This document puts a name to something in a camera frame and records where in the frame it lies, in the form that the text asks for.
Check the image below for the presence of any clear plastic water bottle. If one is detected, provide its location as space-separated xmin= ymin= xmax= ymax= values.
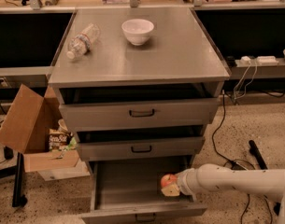
xmin=66 ymin=23 xmax=100 ymax=60

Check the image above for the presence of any grey top drawer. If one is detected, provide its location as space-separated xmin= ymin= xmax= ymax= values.
xmin=59 ymin=98 xmax=219 ymax=132

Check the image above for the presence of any grey metal drawer cabinet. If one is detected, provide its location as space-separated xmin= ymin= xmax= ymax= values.
xmin=48 ymin=7 xmax=232 ymax=224

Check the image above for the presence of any snack bag in box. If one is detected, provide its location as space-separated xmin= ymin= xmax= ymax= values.
xmin=49 ymin=129 xmax=71 ymax=151

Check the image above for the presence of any red apple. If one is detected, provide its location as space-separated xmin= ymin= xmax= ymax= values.
xmin=161 ymin=174 xmax=178 ymax=188

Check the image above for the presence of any black stand leg left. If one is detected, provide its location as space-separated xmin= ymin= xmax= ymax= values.
xmin=12 ymin=153 xmax=27 ymax=207

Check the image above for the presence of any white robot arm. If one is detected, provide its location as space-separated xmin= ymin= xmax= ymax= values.
xmin=161 ymin=163 xmax=285 ymax=224

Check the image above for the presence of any grey drawer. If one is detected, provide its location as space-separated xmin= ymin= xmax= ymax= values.
xmin=81 ymin=156 xmax=207 ymax=224
xmin=59 ymin=98 xmax=219 ymax=132
xmin=78 ymin=136 xmax=205 ymax=161

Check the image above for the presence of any black power adapter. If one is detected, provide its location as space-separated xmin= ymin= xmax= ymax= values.
xmin=231 ymin=161 xmax=246 ymax=170

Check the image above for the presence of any white ceramic bowl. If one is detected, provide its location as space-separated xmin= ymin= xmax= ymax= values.
xmin=121 ymin=19 xmax=154 ymax=46

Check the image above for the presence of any black floor stand bar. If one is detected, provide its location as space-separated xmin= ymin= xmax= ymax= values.
xmin=249 ymin=140 xmax=280 ymax=215

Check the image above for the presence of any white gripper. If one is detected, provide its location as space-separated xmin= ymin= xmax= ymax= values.
xmin=162 ymin=168 xmax=194 ymax=197

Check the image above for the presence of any white power strip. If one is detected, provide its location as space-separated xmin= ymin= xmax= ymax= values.
xmin=239 ymin=56 xmax=278 ymax=66

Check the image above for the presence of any black power cable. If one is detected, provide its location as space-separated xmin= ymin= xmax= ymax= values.
xmin=211 ymin=90 xmax=274 ymax=224

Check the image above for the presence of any grey middle drawer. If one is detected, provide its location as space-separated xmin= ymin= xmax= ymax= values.
xmin=78 ymin=136 xmax=205 ymax=161

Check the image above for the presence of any grey bottom drawer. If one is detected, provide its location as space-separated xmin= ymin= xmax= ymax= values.
xmin=81 ymin=156 xmax=207 ymax=224

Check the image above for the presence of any brown cardboard box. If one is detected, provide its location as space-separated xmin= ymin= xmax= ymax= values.
xmin=0 ymin=85 xmax=79 ymax=173

